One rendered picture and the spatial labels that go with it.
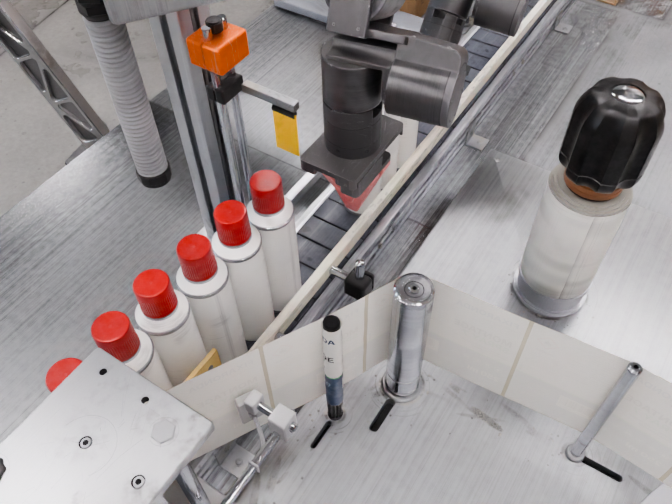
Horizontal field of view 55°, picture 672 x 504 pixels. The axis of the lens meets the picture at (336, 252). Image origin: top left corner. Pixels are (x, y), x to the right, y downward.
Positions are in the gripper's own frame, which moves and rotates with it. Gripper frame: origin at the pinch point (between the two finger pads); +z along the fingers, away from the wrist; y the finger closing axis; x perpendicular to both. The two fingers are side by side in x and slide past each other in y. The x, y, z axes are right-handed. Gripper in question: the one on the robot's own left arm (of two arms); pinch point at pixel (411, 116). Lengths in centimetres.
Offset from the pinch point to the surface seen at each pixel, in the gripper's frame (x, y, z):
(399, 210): -5.7, 5.0, 12.2
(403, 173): -5.8, 3.8, 7.2
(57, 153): 72, -147, 58
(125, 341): -51, 1, 22
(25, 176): 61, -148, 67
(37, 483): -65, 8, 24
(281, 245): -31.5, 2.2, 15.2
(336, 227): -12.1, -0.6, 16.4
